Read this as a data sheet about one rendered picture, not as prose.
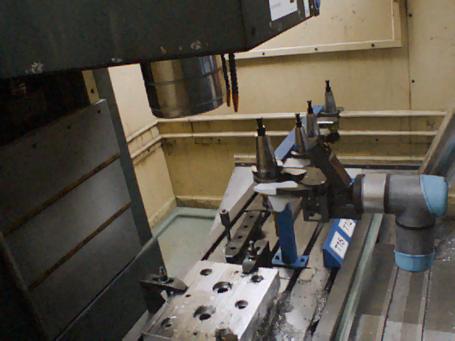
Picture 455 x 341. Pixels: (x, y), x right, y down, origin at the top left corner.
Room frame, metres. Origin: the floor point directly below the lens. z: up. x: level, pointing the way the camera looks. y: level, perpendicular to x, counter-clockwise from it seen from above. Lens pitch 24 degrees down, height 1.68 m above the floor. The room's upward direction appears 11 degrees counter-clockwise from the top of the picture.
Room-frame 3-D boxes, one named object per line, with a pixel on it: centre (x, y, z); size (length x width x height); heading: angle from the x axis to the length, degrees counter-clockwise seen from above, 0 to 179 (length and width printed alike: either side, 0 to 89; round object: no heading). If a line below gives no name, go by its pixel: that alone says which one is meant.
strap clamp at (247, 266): (1.02, -0.03, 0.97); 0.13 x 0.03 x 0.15; 152
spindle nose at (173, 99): (0.93, 0.05, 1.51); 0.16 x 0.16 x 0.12
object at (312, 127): (1.23, -0.25, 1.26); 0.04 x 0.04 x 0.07
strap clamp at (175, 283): (0.98, 0.22, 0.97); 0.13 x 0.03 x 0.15; 62
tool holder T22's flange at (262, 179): (0.86, -0.08, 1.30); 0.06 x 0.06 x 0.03
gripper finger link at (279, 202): (0.82, -0.08, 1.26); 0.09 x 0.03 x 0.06; 75
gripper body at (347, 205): (0.80, -0.19, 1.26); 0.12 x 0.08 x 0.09; 62
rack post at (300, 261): (1.11, -0.13, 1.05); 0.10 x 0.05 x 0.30; 62
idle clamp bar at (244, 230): (1.22, -0.01, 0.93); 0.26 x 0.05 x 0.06; 157
